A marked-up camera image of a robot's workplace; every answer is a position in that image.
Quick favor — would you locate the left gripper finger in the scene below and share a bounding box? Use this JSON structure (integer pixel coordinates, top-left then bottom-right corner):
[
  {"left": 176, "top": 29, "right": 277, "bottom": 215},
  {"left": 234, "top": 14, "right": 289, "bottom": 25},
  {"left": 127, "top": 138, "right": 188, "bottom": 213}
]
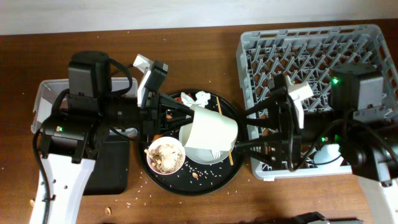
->
[
  {"left": 161, "top": 116, "right": 193, "bottom": 134},
  {"left": 160, "top": 93, "right": 195, "bottom": 117}
]

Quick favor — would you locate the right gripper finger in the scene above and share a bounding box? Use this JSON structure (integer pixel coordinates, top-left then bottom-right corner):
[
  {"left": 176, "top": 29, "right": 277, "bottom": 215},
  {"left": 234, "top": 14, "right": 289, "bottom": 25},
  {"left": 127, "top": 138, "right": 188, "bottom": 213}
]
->
[
  {"left": 238, "top": 90, "right": 286, "bottom": 128},
  {"left": 233, "top": 135, "right": 277, "bottom": 159}
]

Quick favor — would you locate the white plastic fork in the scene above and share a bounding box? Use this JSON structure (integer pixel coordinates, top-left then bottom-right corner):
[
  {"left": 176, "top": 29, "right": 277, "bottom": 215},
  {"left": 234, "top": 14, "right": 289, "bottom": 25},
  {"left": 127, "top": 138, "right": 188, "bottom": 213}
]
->
[{"left": 211, "top": 150, "right": 221, "bottom": 160}]

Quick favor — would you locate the white paper cup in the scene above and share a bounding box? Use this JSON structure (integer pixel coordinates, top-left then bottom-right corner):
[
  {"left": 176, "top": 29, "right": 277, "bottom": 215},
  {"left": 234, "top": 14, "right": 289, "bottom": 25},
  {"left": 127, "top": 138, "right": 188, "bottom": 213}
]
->
[{"left": 179, "top": 105, "right": 238, "bottom": 151}]

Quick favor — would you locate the grey plate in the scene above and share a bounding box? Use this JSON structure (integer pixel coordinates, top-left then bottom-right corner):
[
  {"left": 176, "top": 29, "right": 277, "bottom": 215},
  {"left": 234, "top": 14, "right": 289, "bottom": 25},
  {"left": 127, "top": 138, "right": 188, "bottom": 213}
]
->
[{"left": 178, "top": 123, "right": 236, "bottom": 165}]

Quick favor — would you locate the wooden chopstick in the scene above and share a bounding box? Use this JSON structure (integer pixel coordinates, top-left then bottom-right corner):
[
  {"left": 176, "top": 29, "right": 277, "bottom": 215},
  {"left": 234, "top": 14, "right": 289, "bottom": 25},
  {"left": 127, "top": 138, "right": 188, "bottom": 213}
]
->
[{"left": 216, "top": 96, "right": 234, "bottom": 166}]

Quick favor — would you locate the light blue cup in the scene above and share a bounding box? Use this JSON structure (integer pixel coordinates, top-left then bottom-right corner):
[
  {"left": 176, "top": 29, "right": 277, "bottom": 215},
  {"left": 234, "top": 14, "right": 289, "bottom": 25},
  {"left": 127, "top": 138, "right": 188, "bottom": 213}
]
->
[{"left": 313, "top": 144, "right": 343, "bottom": 169}]

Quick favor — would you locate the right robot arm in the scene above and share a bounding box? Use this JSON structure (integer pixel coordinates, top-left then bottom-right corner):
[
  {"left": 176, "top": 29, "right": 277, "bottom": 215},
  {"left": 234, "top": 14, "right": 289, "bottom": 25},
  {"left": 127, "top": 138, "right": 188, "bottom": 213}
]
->
[{"left": 233, "top": 63, "right": 397, "bottom": 223}]

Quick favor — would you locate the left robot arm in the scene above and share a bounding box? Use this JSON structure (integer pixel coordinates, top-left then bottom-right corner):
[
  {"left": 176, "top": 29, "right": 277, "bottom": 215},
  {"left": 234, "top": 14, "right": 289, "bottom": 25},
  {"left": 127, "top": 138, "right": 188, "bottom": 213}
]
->
[{"left": 30, "top": 51, "right": 194, "bottom": 223}]

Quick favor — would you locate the grey dishwasher rack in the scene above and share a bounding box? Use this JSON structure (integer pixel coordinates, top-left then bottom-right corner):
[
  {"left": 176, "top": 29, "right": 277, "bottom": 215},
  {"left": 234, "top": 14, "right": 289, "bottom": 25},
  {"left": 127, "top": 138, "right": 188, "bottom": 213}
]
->
[{"left": 236, "top": 24, "right": 397, "bottom": 179}]

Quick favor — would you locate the red snack wrapper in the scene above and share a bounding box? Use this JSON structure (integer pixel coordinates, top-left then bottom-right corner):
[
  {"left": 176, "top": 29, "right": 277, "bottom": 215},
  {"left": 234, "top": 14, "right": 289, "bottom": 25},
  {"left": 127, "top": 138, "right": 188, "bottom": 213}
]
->
[{"left": 175, "top": 97, "right": 183, "bottom": 104}]

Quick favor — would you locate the orange carrot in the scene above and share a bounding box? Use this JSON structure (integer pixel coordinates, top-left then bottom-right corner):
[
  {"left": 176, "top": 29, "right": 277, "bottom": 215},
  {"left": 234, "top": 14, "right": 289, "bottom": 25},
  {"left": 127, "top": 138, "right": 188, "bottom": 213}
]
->
[{"left": 153, "top": 134, "right": 163, "bottom": 141}]

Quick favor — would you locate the pink bowl of food scraps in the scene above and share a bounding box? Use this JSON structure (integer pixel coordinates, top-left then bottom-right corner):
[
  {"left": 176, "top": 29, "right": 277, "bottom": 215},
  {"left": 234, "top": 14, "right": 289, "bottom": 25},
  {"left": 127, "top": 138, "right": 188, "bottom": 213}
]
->
[{"left": 144, "top": 137, "right": 186, "bottom": 175}]

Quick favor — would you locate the crumpled white napkin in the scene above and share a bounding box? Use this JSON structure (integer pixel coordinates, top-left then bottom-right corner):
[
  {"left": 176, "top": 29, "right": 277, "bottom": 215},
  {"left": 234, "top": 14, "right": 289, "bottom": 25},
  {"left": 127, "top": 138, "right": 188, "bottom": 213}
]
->
[{"left": 180, "top": 91, "right": 211, "bottom": 108}]

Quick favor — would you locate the round black tray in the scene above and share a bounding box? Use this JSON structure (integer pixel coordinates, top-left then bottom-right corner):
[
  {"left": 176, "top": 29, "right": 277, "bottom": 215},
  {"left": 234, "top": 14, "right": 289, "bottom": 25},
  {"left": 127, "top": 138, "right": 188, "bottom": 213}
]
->
[{"left": 137, "top": 93, "right": 245, "bottom": 196}]

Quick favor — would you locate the black plastic bin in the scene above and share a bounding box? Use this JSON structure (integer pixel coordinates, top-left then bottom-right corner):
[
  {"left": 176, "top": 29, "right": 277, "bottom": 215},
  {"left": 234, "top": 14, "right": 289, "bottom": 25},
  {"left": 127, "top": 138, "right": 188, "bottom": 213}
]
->
[{"left": 83, "top": 141, "right": 130, "bottom": 196}]

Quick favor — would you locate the nut shell on table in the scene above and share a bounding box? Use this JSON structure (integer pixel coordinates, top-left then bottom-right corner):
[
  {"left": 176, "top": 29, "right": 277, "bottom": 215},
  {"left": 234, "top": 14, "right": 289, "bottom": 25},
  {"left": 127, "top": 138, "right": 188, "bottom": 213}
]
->
[{"left": 104, "top": 207, "right": 111, "bottom": 215}]

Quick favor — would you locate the clear plastic bin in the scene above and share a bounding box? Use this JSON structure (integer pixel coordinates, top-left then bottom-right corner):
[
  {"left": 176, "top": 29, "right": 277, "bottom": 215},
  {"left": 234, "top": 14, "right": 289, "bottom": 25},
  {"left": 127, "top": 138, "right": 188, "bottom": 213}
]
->
[{"left": 30, "top": 77, "right": 138, "bottom": 138}]

